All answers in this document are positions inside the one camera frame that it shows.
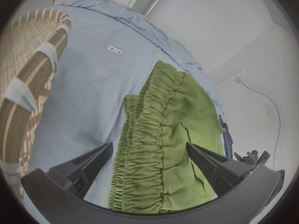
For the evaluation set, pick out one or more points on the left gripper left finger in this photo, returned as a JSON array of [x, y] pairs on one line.
[[81, 171]]

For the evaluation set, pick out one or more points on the bed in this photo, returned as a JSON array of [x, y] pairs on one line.
[[93, 90]]

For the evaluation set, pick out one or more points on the green shorts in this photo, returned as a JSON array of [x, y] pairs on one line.
[[149, 148]]

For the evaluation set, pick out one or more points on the dark blue garment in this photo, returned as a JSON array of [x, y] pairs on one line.
[[227, 139]]

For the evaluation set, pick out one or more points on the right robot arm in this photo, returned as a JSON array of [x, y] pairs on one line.
[[251, 160]]

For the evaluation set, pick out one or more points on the pale blue quilt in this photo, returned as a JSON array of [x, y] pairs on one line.
[[149, 31]]

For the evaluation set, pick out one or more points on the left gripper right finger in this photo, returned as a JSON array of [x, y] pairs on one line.
[[217, 169]]

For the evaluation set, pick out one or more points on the round woven basket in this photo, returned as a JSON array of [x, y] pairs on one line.
[[28, 78]]

